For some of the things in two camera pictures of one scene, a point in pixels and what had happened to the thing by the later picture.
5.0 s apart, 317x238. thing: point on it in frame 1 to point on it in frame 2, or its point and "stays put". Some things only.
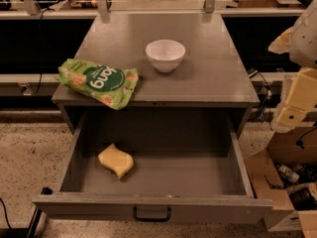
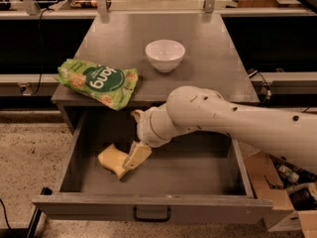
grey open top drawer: x=188 y=161 stays put
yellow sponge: x=118 y=160 stays put
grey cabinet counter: x=211 y=77 stays put
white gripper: x=304 y=41 to x=144 y=127
